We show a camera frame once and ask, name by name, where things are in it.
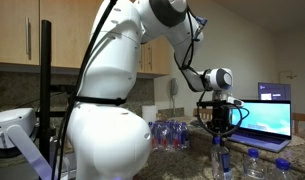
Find silver open laptop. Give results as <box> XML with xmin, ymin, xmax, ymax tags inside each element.
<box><xmin>230</xmin><ymin>100</ymin><xmax>292</xmax><ymax>153</ymax></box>

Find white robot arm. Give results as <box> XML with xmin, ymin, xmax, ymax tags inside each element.
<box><xmin>65</xmin><ymin>0</ymin><xmax>234</xmax><ymax>180</ymax></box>

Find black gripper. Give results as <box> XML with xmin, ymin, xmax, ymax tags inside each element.
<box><xmin>212</xmin><ymin>106</ymin><xmax>230</xmax><ymax>138</ymax></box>

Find shrink-wrapped water bottle pack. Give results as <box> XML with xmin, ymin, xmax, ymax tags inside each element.
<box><xmin>148</xmin><ymin>120</ymin><xmax>190</xmax><ymax>151</ymax></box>

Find white paper towel roll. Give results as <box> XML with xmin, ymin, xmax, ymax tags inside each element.
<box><xmin>142</xmin><ymin>105</ymin><xmax>157</xmax><ymax>122</ymax></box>

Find white VR headset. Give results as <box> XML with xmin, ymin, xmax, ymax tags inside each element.
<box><xmin>0</xmin><ymin>108</ymin><xmax>56</xmax><ymax>180</ymax></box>

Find wooden chair back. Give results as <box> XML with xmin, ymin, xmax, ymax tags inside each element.
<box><xmin>193</xmin><ymin>108</ymin><xmax>212</xmax><ymax>120</ymax></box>

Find wooden upper cabinets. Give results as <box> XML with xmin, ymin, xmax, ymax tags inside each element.
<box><xmin>0</xmin><ymin>0</ymin><xmax>171</xmax><ymax>76</ymax></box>

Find background monitor screen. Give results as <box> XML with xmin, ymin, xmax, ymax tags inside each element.
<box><xmin>258</xmin><ymin>82</ymin><xmax>291</xmax><ymax>100</ymax></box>

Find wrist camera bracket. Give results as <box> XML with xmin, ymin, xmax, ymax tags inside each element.
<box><xmin>197</xmin><ymin>97</ymin><xmax>244</xmax><ymax>107</ymax></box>

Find blue-capped water bottle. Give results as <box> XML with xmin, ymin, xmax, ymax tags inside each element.
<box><xmin>243</xmin><ymin>148</ymin><xmax>265</xmax><ymax>180</ymax></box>
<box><xmin>211</xmin><ymin>136</ymin><xmax>232</xmax><ymax>180</ymax></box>
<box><xmin>268</xmin><ymin>158</ymin><xmax>294</xmax><ymax>180</ymax></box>

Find black camera stand pole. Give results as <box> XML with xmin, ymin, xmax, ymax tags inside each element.
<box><xmin>39</xmin><ymin>20</ymin><xmax>51</xmax><ymax>162</ymax></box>

